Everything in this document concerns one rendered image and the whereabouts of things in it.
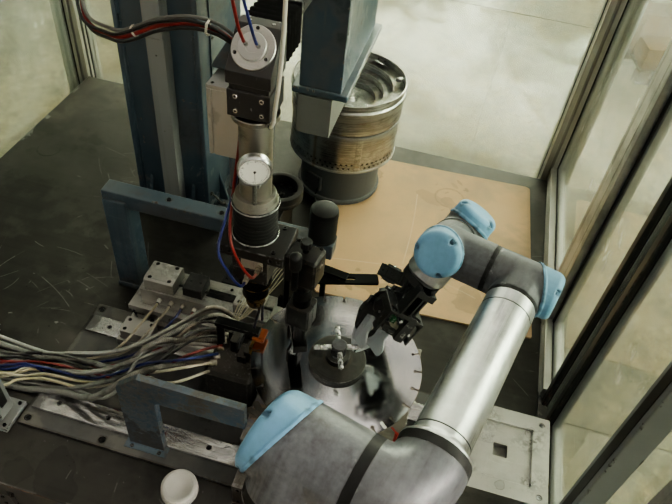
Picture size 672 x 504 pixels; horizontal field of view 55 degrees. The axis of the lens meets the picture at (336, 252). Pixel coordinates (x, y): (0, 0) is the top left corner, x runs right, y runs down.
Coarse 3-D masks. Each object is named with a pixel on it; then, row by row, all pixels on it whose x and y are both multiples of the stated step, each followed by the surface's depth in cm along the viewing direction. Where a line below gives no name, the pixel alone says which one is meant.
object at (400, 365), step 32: (320, 320) 131; (352, 320) 132; (256, 352) 124; (288, 352) 125; (384, 352) 127; (416, 352) 127; (256, 384) 119; (288, 384) 120; (320, 384) 120; (352, 384) 121; (384, 384) 122; (416, 384) 122; (352, 416) 116; (384, 416) 117
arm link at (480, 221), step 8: (464, 200) 106; (456, 208) 106; (464, 208) 105; (472, 208) 105; (480, 208) 108; (448, 216) 107; (456, 216) 105; (464, 216) 104; (472, 216) 104; (480, 216) 104; (488, 216) 107; (472, 224) 104; (480, 224) 104; (488, 224) 104; (480, 232) 104; (488, 232) 105
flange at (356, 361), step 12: (312, 348) 125; (312, 360) 123; (324, 360) 123; (336, 360) 121; (348, 360) 122; (360, 360) 124; (312, 372) 122; (324, 372) 121; (336, 372) 121; (348, 372) 121; (360, 372) 122; (336, 384) 120
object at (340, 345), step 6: (336, 330) 123; (336, 336) 122; (336, 342) 121; (342, 342) 121; (318, 348) 120; (324, 348) 120; (330, 348) 120; (336, 348) 120; (342, 348) 120; (348, 348) 121; (354, 348) 121; (336, 354) 120; (342, 354) 121; (342, 360) 119; (342, 366) 118
